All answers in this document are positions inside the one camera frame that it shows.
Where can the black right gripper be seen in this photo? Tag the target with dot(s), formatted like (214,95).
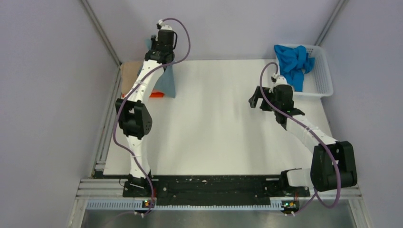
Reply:
(254,99)

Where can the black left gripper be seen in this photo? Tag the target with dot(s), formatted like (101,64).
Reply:
(154,41)

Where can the grey blue t shirt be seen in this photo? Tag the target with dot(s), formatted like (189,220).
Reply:
(167,80)

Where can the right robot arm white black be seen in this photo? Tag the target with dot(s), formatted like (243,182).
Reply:
(333,161)

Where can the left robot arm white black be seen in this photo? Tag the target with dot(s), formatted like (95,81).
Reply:
(132,115)

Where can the beige folded t shirt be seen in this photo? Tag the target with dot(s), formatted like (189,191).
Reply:
(129,74)

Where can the bright blue t shirt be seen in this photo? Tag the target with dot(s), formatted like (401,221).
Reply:
(294,63)

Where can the orange folded t shirt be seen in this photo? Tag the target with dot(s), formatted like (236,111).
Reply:
(152,95)

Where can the white plastic laundry basket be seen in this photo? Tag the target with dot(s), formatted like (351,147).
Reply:
(318,82)

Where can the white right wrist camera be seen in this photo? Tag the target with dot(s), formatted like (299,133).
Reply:
(278,80)

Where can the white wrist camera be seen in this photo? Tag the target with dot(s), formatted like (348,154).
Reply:
(162,25)
(278,80)

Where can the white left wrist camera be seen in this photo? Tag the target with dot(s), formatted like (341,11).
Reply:
(162,25)

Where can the aluminium frame post left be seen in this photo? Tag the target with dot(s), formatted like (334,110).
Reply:
(100,31)

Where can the aluminium frame post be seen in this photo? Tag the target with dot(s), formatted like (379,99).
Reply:
(100,31)
(341,4)

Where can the aluminium frame post right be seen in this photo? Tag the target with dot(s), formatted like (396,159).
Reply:
(341,4)

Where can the aluminium side rail left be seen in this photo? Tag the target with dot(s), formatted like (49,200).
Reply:
(104,133)

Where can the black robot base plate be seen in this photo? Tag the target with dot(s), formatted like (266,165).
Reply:
(211,199)

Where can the aluminium frame rail front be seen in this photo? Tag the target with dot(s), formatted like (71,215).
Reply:
(100,188)

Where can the white slotted cable duct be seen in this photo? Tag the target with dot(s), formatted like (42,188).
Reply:
(131,204)

